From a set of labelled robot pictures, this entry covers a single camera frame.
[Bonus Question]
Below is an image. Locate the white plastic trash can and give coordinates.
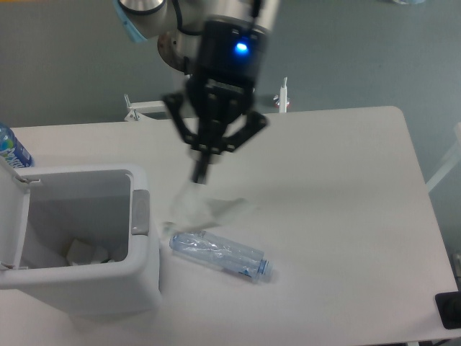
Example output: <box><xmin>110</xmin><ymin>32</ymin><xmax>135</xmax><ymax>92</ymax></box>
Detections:
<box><xmin>1</xmin><ymin>164</ymin><xmax>161</xmax><ymax>316</ymax></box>

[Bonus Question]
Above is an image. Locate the crushed clear plastic bottle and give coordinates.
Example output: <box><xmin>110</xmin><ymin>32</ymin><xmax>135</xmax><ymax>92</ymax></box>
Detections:
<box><xmin>169</xmin><ymin>231</ymin><xmax>273</xmax><ymax>282</ymax></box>

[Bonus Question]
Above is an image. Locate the blue labelled water bottle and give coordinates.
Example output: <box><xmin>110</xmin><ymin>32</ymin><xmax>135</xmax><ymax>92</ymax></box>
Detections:
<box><xmin>1</xmin><ymin>123</ymin><xmax>35</xmax><ymax>169</ymax></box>

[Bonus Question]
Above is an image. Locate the crumpled white paper in bin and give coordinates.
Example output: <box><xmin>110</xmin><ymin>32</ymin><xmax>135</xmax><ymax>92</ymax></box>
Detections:
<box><xmin>66</xmin><ymin>239</ymin><xmax>115</xmax><ymax>266</ymax></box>

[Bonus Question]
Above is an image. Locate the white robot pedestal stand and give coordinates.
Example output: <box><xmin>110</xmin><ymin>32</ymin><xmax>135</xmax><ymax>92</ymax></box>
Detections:
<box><xmin>124</xmin><ymin>28</ymin><xmax>292</xmax><ymax>122</ymax></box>

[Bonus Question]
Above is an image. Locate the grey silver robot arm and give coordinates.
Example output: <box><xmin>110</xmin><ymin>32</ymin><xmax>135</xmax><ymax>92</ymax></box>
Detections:
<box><xmin>114</xmin><ymin>1</ymin><xmax>280</xmax><ymax>184</ymax></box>

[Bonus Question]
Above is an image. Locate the black device at table edge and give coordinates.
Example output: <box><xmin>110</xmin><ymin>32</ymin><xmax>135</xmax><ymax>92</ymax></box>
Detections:
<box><xmin>435</xmin><ymin>291</ymin><xmax>460</xmax><ymax>330</ymax></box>

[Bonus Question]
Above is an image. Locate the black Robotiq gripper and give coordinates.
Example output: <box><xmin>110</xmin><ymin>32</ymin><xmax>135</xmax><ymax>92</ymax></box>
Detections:
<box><xmin>161</xmin><ymin>17</ymin><xmax>269</xmax><ymax>183</ymax></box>

